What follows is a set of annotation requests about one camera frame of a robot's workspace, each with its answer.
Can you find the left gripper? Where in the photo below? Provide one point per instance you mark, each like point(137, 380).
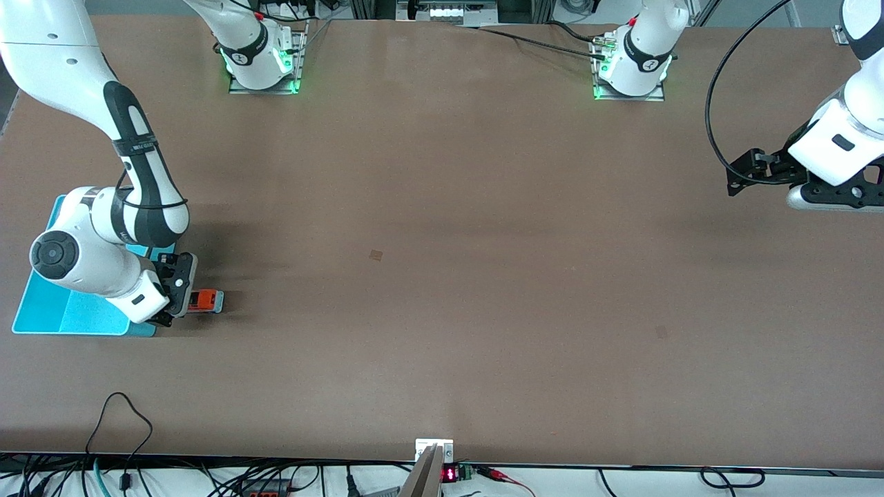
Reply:
point(782, 164)

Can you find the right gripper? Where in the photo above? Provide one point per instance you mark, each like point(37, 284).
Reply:
point(164, 266)

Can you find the orange toy bus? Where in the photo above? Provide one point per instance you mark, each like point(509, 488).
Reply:
point(207, 301)

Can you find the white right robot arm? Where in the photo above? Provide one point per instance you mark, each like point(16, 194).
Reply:
point(62, 69)

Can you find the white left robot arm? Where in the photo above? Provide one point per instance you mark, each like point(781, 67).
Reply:
point(642, 52)

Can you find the blue plastic box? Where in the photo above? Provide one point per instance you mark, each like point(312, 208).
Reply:
point(48, 310)

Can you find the black power strip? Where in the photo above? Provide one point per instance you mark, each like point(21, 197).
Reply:
point(266, 493)

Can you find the grey metal bar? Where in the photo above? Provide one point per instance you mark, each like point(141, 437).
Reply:
point(425, 480)

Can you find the white mounting plate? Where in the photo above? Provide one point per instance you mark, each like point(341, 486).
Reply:
point(447, 452)

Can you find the red digit display module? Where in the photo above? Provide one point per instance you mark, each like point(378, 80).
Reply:
point(449, 475)

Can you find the metal rack with lit panel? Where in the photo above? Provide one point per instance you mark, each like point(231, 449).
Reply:
point(459, 12)

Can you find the green terminal board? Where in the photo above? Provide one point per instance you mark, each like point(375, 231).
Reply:
point(466, 473)

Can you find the red and black lead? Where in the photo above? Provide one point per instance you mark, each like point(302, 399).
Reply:
point(497, 474)

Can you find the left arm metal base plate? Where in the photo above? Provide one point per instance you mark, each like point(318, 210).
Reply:
point(656, 97)

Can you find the aluminium corner bracket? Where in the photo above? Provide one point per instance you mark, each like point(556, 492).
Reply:
point(838, 34)

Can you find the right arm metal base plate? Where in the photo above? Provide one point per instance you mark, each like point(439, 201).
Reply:
point(301, 62)

